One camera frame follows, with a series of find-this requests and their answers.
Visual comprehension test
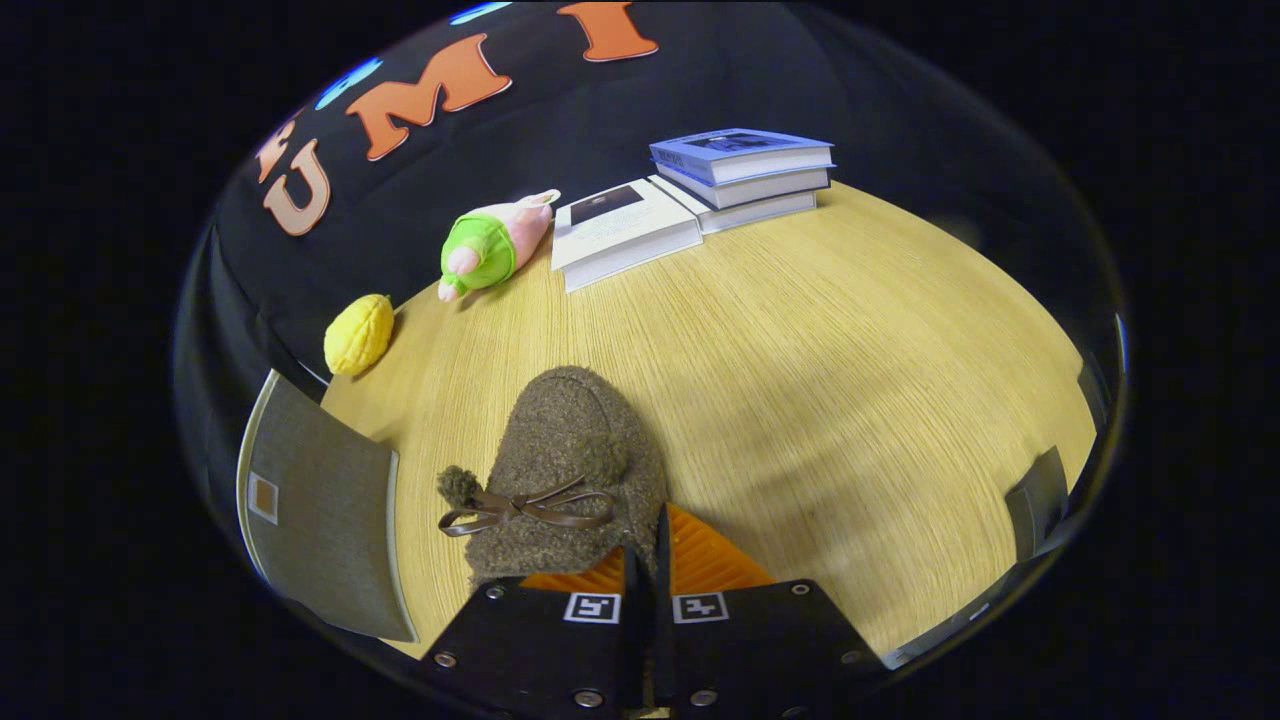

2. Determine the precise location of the yellow plush toy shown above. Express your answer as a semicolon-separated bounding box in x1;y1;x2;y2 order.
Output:
323;293;395;377

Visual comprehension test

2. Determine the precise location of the brown fuzzy shoe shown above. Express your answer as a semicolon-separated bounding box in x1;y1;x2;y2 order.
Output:
437;365;671;591

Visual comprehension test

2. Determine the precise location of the grey fabric storage box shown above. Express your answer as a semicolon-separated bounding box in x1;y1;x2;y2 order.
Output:
236;369;419;644

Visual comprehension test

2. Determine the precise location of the white book with blue spine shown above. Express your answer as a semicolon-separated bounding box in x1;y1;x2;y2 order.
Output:
655;165;833;211

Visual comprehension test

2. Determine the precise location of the dark grey panel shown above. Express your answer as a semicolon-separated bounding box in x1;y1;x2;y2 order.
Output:
1004;446;1071;563

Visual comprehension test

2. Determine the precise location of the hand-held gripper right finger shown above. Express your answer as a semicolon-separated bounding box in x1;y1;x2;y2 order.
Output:
655;503;886;716

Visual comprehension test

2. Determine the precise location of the thin white book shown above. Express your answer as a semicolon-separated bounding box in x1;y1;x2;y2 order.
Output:
690;188;819;236

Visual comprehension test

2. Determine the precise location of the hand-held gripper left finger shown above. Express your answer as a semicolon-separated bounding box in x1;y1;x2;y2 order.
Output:
420;545;646;716

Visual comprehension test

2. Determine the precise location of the green and pink plush toy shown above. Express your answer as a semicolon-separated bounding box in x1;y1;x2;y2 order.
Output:
437;189;562;303

